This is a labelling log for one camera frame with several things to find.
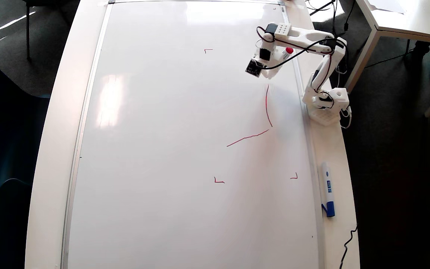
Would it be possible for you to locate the red whiteboard marker pen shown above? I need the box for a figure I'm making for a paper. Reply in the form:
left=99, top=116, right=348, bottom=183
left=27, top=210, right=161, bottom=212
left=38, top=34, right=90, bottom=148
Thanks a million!
left=278, top=46, right=294, bottom=63

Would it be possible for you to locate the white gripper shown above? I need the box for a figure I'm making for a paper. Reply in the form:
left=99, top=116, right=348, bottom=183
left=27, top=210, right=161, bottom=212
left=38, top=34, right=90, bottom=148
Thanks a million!
left=255, top=37, right=289, bottom=80

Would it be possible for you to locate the large white whiteboard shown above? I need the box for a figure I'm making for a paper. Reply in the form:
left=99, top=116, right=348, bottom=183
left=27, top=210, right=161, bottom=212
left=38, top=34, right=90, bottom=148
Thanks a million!
left=60, top=0, right=325, bottom=269

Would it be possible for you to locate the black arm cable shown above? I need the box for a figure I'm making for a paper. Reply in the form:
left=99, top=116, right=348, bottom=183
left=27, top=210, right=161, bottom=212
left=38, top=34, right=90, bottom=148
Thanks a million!
left=256, top=25, right=348, bottom=70

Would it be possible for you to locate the white base cable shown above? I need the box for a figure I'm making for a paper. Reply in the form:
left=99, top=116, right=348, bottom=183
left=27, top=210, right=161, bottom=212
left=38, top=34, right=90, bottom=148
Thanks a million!
left=340, top=106, right=352, bottom=129

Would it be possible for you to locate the black wrist camera board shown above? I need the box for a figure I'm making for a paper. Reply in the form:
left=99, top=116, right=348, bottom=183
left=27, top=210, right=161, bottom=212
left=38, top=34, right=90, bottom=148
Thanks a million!
left=245, top=59, right=265, bottom=78

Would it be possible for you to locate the blue capped whiteboard marker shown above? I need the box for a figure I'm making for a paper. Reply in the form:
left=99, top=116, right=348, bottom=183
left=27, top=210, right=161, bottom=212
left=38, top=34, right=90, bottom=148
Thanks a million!
left=320, top=161, right=336, bottom=218

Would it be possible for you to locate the white honeycomb robot base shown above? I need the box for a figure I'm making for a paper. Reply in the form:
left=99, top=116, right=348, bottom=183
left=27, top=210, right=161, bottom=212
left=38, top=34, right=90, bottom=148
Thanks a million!
left=303, top=95, right=343, bottom=126

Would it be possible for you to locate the black floor cable with plug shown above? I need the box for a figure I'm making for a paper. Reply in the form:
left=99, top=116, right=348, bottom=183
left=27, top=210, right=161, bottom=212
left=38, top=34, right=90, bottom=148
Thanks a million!
left=343, top=0, right=356, bottom=33

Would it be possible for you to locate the dark blue chair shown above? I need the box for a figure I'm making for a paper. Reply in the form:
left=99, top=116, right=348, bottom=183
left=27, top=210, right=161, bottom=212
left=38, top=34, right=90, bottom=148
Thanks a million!
left=0, top=50, right=51, bottom=204
left=0, top=179, right=32, bottom=269

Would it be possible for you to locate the white office table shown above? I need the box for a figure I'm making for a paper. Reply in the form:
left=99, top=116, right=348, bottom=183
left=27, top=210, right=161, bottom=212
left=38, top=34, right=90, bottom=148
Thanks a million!
left=355, top=0, right=430, bottom=73

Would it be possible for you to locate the black metal chair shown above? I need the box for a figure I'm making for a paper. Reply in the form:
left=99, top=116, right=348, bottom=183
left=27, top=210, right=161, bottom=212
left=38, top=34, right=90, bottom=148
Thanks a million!
left=21, top=0, right=72, bottom=62

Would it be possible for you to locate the thin black cable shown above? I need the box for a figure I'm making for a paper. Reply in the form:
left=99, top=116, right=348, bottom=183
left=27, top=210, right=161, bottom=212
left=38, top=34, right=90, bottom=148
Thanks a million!
left=339, top=224, right=358, bottom=269

